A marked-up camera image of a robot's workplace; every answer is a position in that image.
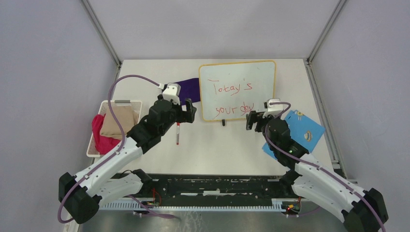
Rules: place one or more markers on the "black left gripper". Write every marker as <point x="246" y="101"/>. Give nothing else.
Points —
<point x="185" y="116"/>

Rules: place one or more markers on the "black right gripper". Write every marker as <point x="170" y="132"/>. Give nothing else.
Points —
<point x="251" y="117"/>

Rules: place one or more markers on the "red capped whiteboard marker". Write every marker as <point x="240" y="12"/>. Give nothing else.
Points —
<point x="177" y="133"/>

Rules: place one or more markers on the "yellow framed whiteboard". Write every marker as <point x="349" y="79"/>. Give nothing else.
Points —
<point x="230" y="90"/>

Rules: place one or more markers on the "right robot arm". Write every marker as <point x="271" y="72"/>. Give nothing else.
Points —
<point x="358" y="209"/>

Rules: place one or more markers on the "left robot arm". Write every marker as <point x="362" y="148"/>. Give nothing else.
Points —
<point x="82" y="194"/>

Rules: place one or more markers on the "purple cloth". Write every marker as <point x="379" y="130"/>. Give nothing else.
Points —
<point x="190" y="88"/>

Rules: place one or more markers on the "beige cloth in basket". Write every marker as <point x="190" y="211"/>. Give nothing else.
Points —
<point x="118" y="121"/>

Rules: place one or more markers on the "blue patterned cloth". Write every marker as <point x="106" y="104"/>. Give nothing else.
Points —
<point x="304" y="130"/>

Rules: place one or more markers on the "pink cloth in basket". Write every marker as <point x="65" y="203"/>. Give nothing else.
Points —
<point x="102" y="144"/>

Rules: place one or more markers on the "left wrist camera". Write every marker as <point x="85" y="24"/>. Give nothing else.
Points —
<point x="170" y="92"/>

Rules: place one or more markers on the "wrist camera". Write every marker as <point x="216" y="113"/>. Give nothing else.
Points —
<point x="273" y="107"/>
<point x="170" y="92"/>

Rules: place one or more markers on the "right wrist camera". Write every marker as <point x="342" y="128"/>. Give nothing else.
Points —
<point x="273" y="107"/>

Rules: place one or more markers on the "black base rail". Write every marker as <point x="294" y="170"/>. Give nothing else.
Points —
<point x="215" y="190"/>

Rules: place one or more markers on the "white cable comb strip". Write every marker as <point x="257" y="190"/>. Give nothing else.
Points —
<point x="134" y="206"/>

